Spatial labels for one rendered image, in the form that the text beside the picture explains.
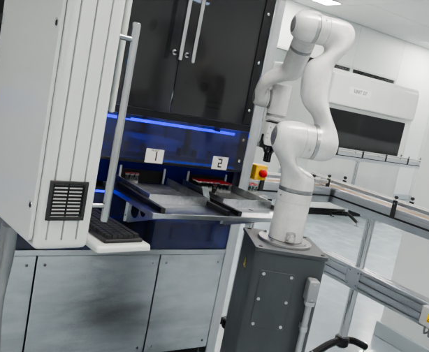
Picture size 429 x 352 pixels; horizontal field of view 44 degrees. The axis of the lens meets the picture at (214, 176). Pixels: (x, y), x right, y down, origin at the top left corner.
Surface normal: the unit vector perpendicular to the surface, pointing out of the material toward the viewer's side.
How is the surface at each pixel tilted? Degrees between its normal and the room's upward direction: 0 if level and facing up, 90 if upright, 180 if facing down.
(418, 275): 90
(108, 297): 90
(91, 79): 90
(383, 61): 90
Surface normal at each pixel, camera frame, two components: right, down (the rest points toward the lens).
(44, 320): 0.54, 0.23
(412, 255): -0.82, -0.07
